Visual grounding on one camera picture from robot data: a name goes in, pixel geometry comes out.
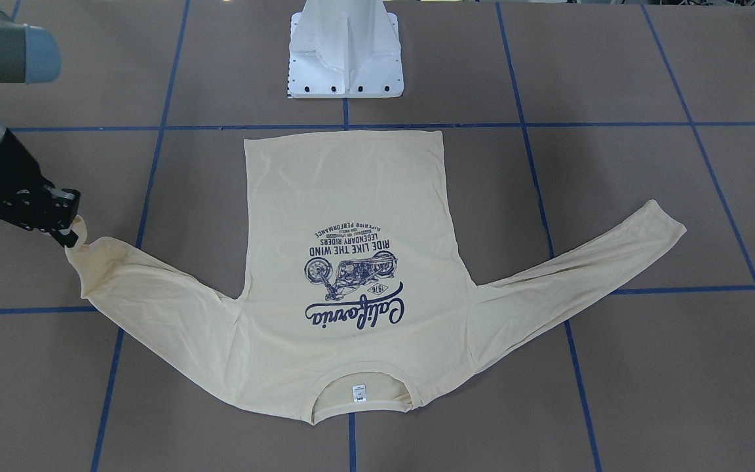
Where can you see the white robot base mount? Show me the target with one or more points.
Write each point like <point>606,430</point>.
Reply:
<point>344,49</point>

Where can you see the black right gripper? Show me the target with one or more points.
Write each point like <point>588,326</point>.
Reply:
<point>12,165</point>

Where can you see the beige long-sleeve graphic shirt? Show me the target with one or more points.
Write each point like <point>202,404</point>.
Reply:
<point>355,297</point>

